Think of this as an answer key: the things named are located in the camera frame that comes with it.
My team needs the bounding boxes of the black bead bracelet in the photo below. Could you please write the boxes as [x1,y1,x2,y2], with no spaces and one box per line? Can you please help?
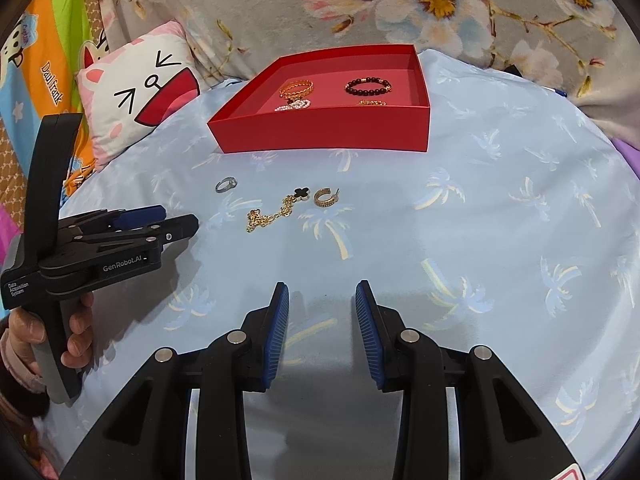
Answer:
[344,76,392,97]

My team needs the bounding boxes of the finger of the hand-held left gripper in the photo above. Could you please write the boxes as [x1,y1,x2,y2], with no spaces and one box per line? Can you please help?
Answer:
[92,214,200,256]
[75,205,167,233]

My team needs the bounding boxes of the gold chain bracelet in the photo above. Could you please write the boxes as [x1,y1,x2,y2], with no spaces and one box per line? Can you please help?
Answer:
[278,80,315,102]

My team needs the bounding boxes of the gold hoop earring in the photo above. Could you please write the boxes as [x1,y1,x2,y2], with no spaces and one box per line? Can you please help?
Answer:
[313,187,342,209]

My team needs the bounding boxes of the white cat face pillow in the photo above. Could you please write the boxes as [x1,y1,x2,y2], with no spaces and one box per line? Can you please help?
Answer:
[76,21,202,171]

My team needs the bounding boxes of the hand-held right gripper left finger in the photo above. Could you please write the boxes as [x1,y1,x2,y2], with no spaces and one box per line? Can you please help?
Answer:
[60,281,291,480]

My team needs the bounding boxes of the person's left forearm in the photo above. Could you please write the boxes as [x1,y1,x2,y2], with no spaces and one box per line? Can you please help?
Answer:
[0,332,58,480]

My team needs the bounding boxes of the purple board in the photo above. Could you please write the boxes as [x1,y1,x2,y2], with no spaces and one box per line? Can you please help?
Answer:
[612,137,640,176]

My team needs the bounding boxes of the person's left hand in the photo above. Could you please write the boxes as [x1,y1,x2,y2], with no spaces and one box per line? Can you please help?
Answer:
[0,291,96,378]

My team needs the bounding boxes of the red cardboard box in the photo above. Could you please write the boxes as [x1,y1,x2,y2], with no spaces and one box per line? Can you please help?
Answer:
[206,44,432,154]

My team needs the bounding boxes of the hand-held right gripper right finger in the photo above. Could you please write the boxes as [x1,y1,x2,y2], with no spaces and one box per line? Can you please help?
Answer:
[354,280,583,480]

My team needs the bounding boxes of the gold necklace with black clover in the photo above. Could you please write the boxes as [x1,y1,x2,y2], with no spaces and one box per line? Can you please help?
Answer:
[245,186,313,234]

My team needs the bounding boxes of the grey floral blanket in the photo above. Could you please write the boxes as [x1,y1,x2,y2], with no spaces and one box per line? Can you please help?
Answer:
[92,0,640,146]

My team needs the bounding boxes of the colourful cartoon sheet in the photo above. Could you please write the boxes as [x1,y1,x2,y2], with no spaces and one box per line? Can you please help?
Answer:
[0,0,108,261]

